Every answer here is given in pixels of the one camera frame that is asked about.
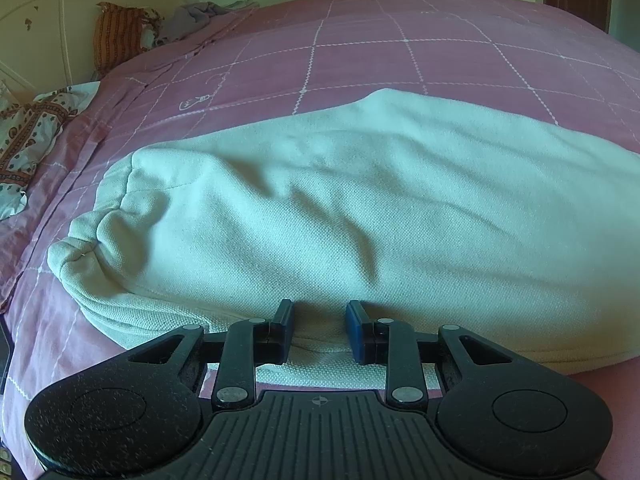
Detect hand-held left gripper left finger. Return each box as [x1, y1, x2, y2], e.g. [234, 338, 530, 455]
[127, 299, 296, 409]

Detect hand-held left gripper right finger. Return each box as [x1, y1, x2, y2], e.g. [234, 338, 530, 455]
[346, 300, 518, 407]

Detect white pants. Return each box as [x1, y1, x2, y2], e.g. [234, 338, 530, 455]
[47, 88, 640, 391]

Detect pink checked bed sheet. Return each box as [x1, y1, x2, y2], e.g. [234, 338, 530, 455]
[0, 0, 640, 480]

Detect white floral pillow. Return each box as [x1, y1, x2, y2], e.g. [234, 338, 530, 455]
[141, 21, 175, 50]

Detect brown patterned white cloth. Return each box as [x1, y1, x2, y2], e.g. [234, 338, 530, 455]
[0, 81, 102, 222]

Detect grey crumpled cloth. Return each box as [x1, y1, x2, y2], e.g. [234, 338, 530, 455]
[162, 2, 237, 42]

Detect orange striped pillow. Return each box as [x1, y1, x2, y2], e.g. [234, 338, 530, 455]
[95, 1, 163, 78]

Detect cream bed headboard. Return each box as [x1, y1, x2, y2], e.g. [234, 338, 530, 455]
[0, 0, 201, 107]

